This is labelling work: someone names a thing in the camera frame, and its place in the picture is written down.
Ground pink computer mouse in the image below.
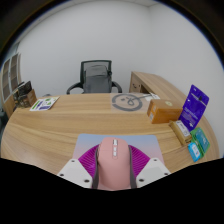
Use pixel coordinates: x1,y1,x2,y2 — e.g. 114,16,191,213
96,137,132,191

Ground wooden side desk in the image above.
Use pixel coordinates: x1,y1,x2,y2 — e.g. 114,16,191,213
128,71,188,104

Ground large brown cardboard box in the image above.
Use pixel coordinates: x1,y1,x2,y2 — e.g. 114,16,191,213
18,89,38,108

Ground grey backpack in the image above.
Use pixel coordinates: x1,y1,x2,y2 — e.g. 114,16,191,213
82,64,113,94

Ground purple hanging package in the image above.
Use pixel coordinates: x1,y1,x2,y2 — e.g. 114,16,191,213
178,84,210,133

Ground small blue box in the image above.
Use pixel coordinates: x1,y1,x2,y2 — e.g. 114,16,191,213
186,141,203,163

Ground pink-blue gradient mouse pad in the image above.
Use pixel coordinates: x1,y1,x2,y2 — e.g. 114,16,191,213
72,133,165,168

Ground green flat package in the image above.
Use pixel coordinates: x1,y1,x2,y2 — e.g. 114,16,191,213
189,126,211,155

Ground orange-brown small box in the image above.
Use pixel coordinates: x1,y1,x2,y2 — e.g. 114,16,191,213
146,98,184,125

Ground small tan box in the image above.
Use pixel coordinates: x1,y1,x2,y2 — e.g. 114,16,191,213
168,119,193,146

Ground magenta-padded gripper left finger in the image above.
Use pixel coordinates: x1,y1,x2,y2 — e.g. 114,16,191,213
57,143,101,190

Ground black mesh office chair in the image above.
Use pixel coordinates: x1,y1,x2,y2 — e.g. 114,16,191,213
65,59,123,95

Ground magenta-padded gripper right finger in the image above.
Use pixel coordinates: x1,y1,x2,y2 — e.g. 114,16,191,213
128,143,172,189

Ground black cardboard box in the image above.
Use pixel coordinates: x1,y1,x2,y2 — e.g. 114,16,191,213
16,80,33,98

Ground white printed sticker sheet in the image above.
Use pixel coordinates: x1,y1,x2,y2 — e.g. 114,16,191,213
29,96,61,112

